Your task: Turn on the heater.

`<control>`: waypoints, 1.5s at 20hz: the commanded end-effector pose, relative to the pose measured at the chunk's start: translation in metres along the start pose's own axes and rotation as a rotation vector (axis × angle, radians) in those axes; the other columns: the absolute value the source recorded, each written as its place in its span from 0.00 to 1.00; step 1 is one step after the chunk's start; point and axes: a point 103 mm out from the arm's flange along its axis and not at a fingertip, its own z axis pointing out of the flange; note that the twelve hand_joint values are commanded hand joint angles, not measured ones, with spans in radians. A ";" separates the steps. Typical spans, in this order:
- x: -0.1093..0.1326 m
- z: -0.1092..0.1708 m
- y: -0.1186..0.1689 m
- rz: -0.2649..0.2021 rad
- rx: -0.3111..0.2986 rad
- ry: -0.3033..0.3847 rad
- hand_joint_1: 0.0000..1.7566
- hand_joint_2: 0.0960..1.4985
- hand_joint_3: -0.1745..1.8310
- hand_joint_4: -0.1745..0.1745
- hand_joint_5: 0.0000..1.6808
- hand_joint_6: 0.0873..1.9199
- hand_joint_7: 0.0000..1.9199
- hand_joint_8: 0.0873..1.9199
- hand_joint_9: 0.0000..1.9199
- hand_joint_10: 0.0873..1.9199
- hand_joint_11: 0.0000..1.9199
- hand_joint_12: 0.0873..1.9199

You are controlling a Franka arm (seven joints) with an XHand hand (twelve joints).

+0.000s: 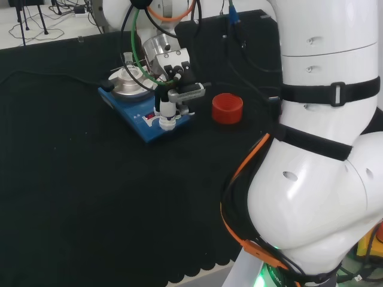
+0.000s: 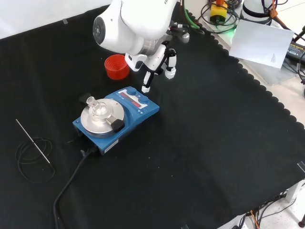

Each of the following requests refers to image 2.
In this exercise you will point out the clear round-bottom flask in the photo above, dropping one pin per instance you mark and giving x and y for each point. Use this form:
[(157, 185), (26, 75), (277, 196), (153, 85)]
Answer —
[(98, 109)]

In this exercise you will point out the white table leg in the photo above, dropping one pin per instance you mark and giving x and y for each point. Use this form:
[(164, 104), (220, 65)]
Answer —
[(293, 192)]

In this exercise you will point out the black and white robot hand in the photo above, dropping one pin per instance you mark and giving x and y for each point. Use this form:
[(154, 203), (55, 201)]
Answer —
[(156, 59)]

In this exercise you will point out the heater with blue base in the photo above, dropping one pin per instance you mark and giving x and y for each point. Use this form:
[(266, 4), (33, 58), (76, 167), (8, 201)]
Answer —
[(133, 114)]

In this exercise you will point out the black power adapter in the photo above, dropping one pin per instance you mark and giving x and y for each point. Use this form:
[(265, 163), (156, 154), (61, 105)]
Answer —
[(296, 50)]

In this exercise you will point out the red ribbed plastic cup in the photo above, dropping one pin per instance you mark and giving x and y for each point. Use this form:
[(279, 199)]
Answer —
[(116, 69)]

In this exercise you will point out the pale board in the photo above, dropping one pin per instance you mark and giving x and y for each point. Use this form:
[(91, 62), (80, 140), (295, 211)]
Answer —
[(259, 43)]

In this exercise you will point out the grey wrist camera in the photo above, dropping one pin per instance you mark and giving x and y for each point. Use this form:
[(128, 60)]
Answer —
[(183, 37)]

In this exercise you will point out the yellow stop button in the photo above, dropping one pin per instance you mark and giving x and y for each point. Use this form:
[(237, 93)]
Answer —
[(218, 10)]

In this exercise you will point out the grey tape piece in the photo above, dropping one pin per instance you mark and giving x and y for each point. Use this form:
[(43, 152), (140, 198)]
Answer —
[(65, 22)]

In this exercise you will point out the black bench cloth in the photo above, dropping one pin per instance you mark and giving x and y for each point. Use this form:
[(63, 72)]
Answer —
[(190, 119)]

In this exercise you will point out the thin steel probe rod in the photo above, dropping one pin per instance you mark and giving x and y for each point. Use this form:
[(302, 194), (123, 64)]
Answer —
[(33, 142)]

